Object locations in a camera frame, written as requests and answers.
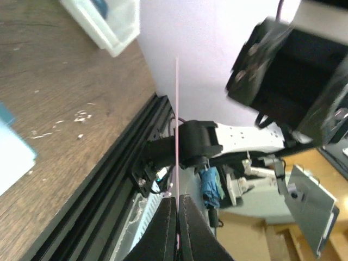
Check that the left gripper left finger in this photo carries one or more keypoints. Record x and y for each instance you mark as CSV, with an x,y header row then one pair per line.
x,y
158,243

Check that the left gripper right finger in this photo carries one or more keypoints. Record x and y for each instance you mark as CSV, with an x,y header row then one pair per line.
x,y
197,242

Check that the blue card holder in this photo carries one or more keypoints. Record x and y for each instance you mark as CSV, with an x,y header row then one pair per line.
x,y
17,157

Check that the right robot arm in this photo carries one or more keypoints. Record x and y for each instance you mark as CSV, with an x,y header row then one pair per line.
x,y
268,77

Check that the blue card in bin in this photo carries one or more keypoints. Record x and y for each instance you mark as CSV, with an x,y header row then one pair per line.
x,y
102,7

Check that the blue cloth bundle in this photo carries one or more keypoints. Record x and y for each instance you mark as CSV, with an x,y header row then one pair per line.
x,y
211,187

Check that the grey metal plate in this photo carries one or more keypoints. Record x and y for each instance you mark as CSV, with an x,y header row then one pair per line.
x,y
313,208

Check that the white bin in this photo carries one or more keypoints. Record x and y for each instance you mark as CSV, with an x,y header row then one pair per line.
x,y
116,32

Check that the white slotted cable duct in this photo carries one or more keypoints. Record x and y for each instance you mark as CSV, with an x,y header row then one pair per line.
x,y
148,209

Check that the black aluminium front rail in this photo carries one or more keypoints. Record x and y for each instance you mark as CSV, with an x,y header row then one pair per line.
x,y
89,224

